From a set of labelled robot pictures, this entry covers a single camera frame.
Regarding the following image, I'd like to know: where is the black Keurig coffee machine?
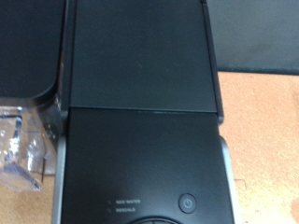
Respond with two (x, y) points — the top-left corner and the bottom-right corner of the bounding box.
(0, 0), (242, 224)

